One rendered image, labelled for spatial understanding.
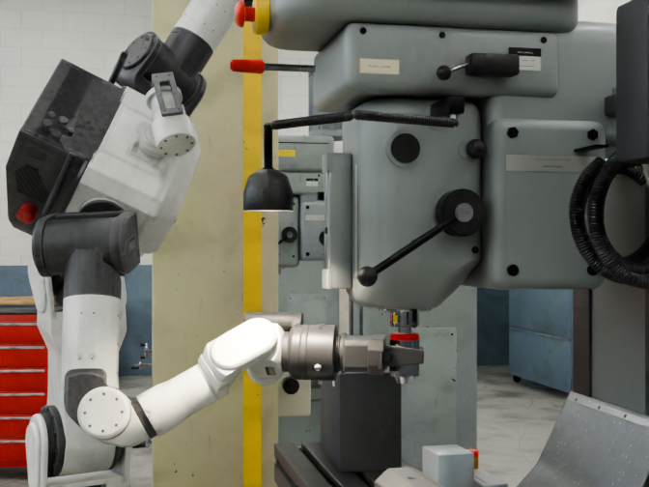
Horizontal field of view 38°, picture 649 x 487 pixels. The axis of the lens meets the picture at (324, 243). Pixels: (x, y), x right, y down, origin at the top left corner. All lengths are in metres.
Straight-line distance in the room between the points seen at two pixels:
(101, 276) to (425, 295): 0.51
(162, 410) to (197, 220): 1.73
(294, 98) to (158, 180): 9.11
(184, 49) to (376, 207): 0.61
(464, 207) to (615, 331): 0.41
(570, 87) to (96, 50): 9.34
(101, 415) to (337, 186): 0.49
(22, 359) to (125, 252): 4.45
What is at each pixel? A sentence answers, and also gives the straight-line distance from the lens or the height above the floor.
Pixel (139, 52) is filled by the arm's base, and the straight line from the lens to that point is 1.82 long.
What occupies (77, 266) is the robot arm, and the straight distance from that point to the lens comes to 1.53.
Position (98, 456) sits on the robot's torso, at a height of 0.98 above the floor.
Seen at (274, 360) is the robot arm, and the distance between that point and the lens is 1.49.
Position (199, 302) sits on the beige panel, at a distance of 3.17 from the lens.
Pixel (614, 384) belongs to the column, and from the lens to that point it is 1.67.
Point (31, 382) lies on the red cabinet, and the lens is 5.97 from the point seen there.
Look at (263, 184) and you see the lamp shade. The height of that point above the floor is 1.49.
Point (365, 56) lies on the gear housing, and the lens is 1.38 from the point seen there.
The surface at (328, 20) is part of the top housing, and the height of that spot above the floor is 1.73.
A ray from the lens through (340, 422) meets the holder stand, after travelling 1.80.
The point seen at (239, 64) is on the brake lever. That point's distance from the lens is 1.56.
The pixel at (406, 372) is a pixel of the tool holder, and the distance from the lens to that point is 1.49.
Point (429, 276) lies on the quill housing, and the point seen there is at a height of 1.36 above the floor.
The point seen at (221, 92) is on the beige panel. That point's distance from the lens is 3.21.
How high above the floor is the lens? 1.41
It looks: level
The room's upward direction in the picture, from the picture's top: straight up
